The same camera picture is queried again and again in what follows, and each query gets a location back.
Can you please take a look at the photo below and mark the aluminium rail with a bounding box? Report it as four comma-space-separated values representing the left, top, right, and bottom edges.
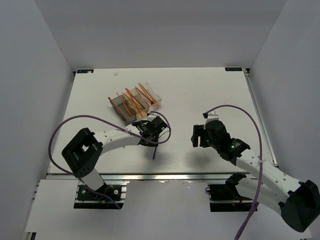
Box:
243, 68, 279, 169
46, 171, 285, 182

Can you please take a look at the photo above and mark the orange yellow fork bottom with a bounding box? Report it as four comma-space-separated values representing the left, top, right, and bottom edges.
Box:
138, 83, 157, 103

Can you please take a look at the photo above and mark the orange plastic knife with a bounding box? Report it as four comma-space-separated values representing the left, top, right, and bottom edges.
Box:
122, 92, 143, 113

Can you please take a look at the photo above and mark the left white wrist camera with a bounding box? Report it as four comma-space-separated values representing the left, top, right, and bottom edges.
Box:
146, 111, 160, 122

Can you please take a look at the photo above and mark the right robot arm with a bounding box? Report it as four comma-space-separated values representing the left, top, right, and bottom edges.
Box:
191, 120, 320, 233

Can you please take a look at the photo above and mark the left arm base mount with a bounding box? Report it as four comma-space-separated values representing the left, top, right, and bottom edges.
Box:
73, 181, 127, 210

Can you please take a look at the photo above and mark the blue plastic knife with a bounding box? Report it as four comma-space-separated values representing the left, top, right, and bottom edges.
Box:
135, 98, 146, 109

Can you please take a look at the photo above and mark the orange plastic fork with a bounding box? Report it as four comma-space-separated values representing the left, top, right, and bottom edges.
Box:
135, 83, 157, 105

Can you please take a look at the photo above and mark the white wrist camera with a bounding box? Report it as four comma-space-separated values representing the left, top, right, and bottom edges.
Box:
146, 111, 160, 122
202, 110, 219, 126

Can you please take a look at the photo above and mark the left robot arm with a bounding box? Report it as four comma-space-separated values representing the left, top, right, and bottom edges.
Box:
61, 116, 169, 200

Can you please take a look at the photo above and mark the orange transparent container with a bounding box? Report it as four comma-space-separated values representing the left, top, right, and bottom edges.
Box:
123, 88, 150, 119

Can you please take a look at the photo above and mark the aluminium right rail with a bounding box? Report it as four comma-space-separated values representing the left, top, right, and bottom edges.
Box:
243, 68, 279, 169

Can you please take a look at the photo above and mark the red plastic fork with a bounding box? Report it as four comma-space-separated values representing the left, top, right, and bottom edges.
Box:
134, 86, 155, 105

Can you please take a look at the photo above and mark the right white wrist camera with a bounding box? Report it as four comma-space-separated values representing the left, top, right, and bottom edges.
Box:
202, 110, 219, 126

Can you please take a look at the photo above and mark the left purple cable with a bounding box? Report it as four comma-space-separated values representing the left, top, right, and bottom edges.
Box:
48, 110, 172, 210

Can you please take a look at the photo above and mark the left blue table label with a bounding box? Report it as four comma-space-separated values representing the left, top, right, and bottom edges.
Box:
76, 69, 94, 74

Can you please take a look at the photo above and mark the aluminium front rail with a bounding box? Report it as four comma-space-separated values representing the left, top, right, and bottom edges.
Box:
46, 171, 285, 182

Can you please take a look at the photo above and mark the clear transparent container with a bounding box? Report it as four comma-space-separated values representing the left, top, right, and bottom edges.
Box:
135, 82, 162, 111

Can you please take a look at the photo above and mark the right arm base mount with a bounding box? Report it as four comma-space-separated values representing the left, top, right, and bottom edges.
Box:
205, 172, 253, 213

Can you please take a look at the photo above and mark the grey transparent container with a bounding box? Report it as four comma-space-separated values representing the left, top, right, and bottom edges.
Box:
112, 95, 137, 126

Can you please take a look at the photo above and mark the red plastic knife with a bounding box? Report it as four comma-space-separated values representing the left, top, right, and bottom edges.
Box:
125, 88, 144, 110

